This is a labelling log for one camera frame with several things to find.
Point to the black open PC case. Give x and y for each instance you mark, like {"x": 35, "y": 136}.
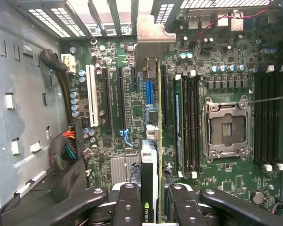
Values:
{"x": 21, "y": 99}

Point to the white expansion slot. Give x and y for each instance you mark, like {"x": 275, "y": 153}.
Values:
{"x": 92, "y": 96}

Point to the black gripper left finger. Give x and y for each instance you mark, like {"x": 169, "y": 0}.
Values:
{"x": 127, "y": 207}

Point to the grey power supply unit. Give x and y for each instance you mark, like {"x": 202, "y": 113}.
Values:
{"x": 26, "y": 106}

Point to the installed green RAM stick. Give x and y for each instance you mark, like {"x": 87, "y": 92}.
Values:
{"x": 178, "y": 117}

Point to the CPU socket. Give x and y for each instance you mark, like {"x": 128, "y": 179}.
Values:
{"x": 227, "y": 129}

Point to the green Dell motherboard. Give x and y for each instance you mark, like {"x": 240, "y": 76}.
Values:
{"x": 217, "y": 181}

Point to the blue expansion slot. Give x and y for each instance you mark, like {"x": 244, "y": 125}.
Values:
{"x": 149, "y": 93}

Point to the silver chipset heatsink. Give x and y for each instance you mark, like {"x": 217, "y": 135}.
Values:
{"x": 120, "y": 169}

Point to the socket locking lever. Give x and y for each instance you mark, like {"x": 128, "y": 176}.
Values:
{"x": 268, "y": 99}

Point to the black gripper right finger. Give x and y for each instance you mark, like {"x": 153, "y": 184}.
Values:
{"x": 188, "y": 207}

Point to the coin cell battery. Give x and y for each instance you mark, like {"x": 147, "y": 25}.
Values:
{"x": 257, "y": 197}

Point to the black plastic fan shroud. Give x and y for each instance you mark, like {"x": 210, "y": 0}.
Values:
{"x": 68, "y": 179}

